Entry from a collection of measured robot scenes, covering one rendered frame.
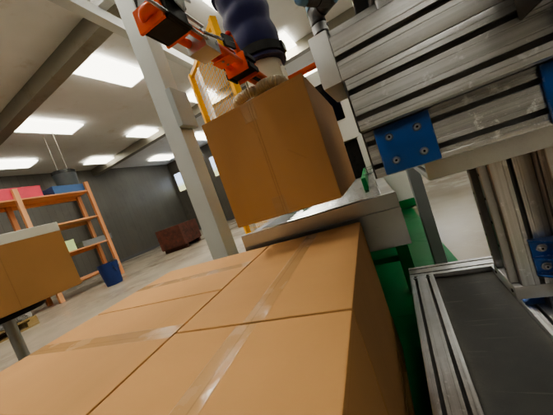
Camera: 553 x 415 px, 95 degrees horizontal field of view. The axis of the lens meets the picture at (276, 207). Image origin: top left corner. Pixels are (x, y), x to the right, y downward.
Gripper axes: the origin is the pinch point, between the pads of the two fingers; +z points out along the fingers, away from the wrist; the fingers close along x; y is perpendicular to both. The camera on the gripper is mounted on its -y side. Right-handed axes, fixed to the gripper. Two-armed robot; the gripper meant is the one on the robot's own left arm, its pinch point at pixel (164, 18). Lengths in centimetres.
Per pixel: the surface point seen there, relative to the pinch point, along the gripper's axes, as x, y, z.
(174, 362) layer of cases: 8, -21, 67
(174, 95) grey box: 91, 118, -50
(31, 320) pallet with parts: 510, 145, 117
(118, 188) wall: 996, 738, -182
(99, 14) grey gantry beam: 184, 168, -191
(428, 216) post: -50, 111, 86
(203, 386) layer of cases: -3, -26, 66
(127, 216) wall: 994, 732, -49
